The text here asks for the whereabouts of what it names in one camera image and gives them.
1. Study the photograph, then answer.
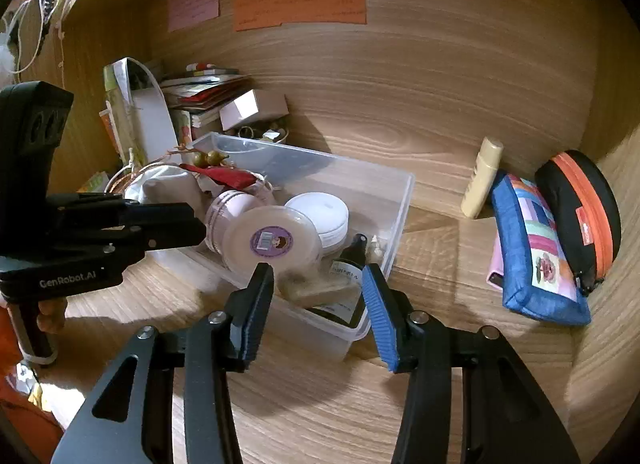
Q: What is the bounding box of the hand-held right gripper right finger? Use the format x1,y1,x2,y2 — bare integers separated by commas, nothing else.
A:
361,264,581,464

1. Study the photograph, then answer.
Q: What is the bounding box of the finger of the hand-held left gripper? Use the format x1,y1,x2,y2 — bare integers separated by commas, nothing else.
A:
142,217,209,251
124,200,197,223

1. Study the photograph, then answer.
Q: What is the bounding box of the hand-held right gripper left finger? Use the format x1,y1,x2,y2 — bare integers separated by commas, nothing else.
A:
50,261,276,464

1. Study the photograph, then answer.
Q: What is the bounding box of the beige cloth drawstring bag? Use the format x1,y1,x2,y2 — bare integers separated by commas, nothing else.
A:
107,164,208,225

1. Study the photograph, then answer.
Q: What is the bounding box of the round container with purple label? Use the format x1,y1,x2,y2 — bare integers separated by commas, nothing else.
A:
222,205,324,277

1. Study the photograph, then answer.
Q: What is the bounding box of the clear plastic storage box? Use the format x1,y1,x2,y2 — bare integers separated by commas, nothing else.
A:
150,131,416,364

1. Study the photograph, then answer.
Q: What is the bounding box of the white round jar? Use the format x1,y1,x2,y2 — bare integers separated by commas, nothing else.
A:
285,192,350,250

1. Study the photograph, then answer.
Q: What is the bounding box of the wooden desktop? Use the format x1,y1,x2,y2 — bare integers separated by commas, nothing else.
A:
30,134,640,464

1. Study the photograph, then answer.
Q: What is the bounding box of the person's left hand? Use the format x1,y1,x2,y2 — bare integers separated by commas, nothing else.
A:
35,300,67,335

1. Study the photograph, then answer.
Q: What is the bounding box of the dark dropper bottle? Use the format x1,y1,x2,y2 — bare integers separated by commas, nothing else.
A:
307,233,370,330

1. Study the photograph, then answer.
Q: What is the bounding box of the orange box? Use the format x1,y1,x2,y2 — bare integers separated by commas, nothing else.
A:
98,108,124,155

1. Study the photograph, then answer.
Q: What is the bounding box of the fruit print box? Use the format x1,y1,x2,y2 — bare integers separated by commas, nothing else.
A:
170,108,201,145

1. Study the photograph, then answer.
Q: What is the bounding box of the glass bowl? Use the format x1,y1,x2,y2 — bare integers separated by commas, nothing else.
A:
232,119,291,145

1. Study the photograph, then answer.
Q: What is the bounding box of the stack of booklets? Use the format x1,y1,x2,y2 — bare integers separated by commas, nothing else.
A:
159,62,251,127

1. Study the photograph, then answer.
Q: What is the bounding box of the small white box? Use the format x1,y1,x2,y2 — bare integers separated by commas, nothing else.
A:
219,88,290,133

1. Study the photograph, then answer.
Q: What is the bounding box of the blue patchwork pouch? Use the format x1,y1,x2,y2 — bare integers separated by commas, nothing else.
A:
487,171,593,327

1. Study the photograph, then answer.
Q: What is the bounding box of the cream tube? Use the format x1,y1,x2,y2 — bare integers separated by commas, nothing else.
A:
460,136,505,219

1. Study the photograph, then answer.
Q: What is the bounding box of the pink sticky note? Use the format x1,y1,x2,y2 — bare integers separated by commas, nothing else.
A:
166,0,221,34

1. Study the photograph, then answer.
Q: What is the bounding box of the black orange zip case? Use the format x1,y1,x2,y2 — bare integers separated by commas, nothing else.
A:
534,150,623,295

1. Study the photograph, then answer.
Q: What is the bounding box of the orange clothing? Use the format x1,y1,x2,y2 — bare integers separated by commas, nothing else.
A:
0,304,67,464

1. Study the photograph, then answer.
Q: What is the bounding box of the orange sticky note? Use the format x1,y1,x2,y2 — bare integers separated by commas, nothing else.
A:
232,0,368,32

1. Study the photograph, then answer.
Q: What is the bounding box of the white cable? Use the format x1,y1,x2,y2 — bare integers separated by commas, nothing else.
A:
0,0,67,75

